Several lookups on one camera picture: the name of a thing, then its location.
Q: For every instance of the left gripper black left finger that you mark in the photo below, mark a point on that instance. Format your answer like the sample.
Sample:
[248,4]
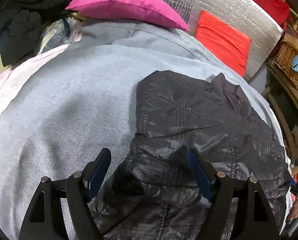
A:
[44,216]

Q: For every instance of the dark plaid puffer jacket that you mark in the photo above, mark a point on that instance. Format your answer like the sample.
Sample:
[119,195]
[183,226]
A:
[152,194]

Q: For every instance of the black clothes pile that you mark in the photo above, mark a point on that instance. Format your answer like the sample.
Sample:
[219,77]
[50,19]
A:
[20,32]

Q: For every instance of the right hand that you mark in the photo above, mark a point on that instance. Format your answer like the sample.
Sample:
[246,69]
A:
[294,211]

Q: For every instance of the wooden shelf unit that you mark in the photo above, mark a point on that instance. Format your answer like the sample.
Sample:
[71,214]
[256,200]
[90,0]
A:
[283,99]

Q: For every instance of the light grey bed blanket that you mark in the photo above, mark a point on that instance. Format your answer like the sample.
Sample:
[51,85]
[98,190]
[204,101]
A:
[57,116]

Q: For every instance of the orange-red pillow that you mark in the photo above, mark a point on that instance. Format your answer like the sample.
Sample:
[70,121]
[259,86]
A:
[227,43]

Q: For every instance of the clear plastic bag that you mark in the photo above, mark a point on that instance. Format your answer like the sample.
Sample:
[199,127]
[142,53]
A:
[59,33]

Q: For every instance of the silver foil insulation mat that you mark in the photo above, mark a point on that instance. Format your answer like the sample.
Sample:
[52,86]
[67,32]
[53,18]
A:
[244,15]

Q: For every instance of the magenta pillow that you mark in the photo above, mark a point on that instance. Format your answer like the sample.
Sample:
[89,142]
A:
[152,11]

